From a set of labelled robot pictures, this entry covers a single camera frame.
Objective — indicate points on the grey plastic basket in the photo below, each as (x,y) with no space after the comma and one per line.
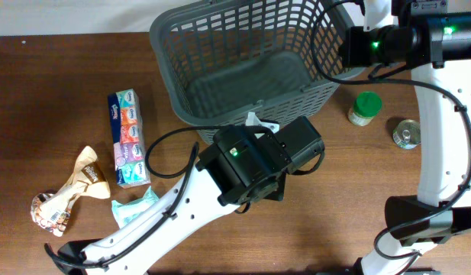
(221,60)

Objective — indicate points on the small tin can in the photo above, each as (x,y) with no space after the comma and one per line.
(407,134)

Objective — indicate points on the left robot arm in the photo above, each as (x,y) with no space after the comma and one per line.
(243,165)

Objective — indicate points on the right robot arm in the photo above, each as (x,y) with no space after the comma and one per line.
(435,45)

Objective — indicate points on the green lid jar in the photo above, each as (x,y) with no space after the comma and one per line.
(365,108)

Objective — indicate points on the Kleenex tissue multipack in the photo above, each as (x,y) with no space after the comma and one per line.
(128,139)

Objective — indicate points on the teal tissue packet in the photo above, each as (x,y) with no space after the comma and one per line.
(125,213)

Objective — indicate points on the crumpled brown snack bag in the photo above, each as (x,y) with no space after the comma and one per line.
(52,211)

